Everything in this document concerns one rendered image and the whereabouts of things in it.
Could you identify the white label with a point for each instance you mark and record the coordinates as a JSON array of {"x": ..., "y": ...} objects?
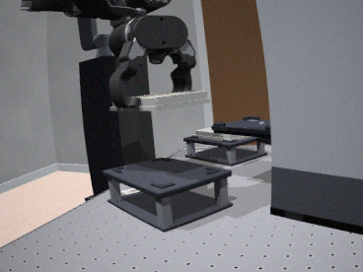
[{"x": 130, "y": 191}]

